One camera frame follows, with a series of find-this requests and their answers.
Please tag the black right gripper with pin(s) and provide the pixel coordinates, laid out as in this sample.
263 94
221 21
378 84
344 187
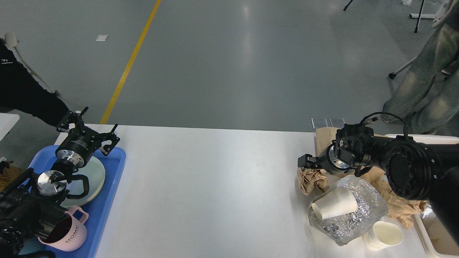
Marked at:
326 160

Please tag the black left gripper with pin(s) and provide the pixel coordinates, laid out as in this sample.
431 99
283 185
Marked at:
81 143

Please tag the brown paper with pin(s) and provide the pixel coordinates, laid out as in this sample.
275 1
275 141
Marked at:
399 208
310 179

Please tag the light green plate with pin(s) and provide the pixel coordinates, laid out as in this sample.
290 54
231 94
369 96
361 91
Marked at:
95 172

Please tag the pink mug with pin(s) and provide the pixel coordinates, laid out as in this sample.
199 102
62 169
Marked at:
69 234

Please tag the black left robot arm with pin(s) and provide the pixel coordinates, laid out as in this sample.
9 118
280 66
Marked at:
31 206

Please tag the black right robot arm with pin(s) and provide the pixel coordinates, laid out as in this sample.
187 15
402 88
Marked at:
356 145

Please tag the clear floor plate left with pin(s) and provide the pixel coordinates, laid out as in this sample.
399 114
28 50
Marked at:
319 122

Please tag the clear floor plate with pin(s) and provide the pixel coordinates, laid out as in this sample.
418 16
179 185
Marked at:
337 122
319 122

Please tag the clear floor plate right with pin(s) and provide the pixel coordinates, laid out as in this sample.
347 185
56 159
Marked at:
337 122

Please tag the white paper cup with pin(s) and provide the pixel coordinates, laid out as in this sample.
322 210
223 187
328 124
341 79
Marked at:
382 235
337 202

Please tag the crumpled clear plastic wrap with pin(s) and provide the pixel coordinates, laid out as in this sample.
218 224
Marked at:
344 228

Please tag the person in black clothes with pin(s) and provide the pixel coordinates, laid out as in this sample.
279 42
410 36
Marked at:
20 91

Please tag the crumpled brown paper in bin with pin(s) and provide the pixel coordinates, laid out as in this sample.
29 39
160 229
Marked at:
399 208

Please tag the white paper cup lower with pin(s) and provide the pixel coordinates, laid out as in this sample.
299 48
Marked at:
382 235

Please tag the person in grey hoodie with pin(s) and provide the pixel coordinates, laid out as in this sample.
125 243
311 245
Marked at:
439 52

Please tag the white plastic bin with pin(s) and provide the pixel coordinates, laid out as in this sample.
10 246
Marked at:
437 233

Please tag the black tripod stand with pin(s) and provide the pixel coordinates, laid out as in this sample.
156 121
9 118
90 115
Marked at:
418 18

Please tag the white office chair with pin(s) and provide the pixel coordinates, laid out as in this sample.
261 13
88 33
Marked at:
436 18

